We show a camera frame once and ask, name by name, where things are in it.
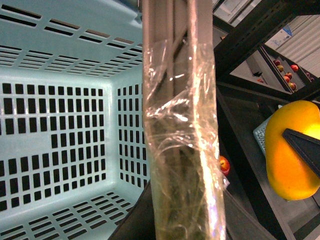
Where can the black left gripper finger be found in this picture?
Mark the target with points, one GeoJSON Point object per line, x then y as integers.
{"type": "Point", "coordinates": [307, 147]}

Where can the red apple near gripper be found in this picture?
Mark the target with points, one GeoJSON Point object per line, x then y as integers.
{"type": "Point", "coordinates": [224, 165]}

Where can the yellow mango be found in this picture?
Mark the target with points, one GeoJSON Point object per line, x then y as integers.
{"type": "Point", "coordinates": [289, 176]}

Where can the light blue plastic basket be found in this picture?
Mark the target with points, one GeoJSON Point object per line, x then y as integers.
{"type": "Point", "coordinates": [73, 159]}

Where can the plastic wrapped pole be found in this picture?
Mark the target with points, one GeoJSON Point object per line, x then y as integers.
{"type": "Point", "coordinates": [180, 120]}

